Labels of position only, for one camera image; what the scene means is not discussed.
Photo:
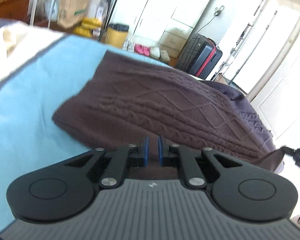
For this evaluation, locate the yellow trash bin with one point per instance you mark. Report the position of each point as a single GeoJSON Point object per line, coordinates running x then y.
{"type": "Point", "coordinates": [116, 34]}

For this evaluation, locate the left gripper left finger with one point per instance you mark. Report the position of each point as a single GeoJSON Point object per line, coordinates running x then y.
{"type": "Point", "coordinates": [110, 169]}

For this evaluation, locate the dark brown knit sweater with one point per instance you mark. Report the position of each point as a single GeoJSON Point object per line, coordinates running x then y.
{"type": "Point", "coordinates": [128, 98]}

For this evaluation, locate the white patterned duvet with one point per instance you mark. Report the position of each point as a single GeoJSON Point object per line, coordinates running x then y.
{"type": "Point", "coordinates": [20, 42]}

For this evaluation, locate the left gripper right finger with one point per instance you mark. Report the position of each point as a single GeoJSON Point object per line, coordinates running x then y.
{"type": "Point", "coordinates": [195, 171]}

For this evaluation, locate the black suitcase with red stripe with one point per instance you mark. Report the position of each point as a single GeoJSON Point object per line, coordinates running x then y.
{"type": "Point", "coordinates": [199, 56]}

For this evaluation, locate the pink slippers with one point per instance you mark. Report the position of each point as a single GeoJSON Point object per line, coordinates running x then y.
{"type": "Point", "coordinates": [143, 50]}

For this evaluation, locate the yellow plastic bag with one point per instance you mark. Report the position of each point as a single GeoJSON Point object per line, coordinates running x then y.
{"type": "Point", "coordinates": [89, 27]}

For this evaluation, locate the light blue bed sheet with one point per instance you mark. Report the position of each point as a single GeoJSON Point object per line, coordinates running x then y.
{"type": "Point", "coordinates": [41, 197]}

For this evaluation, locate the brown paper bag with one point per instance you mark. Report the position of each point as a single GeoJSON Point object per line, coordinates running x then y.
{"type": "Point", "coordinates": [70, 12]}

